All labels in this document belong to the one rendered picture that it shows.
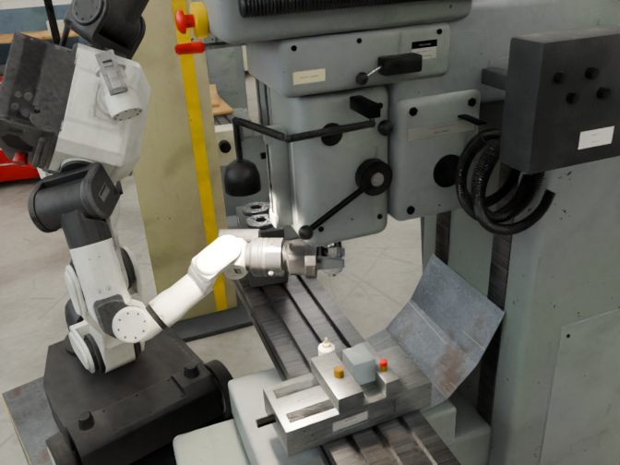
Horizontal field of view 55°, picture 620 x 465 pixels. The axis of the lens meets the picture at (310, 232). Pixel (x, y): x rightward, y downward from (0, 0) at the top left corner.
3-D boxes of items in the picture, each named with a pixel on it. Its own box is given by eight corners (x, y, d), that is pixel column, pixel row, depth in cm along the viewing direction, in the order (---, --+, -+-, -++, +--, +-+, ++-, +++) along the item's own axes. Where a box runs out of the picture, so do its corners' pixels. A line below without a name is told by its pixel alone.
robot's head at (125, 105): (106, 127, 124) (115, 112, 116) (89, 82, 124) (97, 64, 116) (137, 121, 127) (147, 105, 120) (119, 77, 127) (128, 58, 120)
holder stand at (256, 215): (250, 288, 184) (244, 231, 175) (241, 256, 203) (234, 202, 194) (288, 281, 186) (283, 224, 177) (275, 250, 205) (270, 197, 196)
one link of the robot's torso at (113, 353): (77, 357, 203) (57, 256, 172) (132, 334, 213) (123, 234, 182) (94, 390, 194) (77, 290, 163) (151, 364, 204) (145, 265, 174)
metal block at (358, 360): (354, 387, 129) (353, 365, 126) (342, 371, 134) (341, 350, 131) (375, 380, 130) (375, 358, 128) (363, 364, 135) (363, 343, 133)
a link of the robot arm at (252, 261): (261, 268, 129) (210, 268, 130) (268, 284, 138) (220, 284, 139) (265, 220, 133) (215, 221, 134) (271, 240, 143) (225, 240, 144)
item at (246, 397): (267, 512, 134) (262, 475, 129) (231, 411, 164) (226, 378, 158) (456, 445, 149) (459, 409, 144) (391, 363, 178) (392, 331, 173)
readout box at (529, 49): (531, 179, 94) (549, 42, 85) (496, 161, 102) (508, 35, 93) (628, 159, 100) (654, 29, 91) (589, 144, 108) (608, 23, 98)
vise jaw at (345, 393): (339, 414, 123) (338, 399, 122) (311, 372, 136) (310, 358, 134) (363, 405, 125) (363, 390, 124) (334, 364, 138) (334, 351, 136)
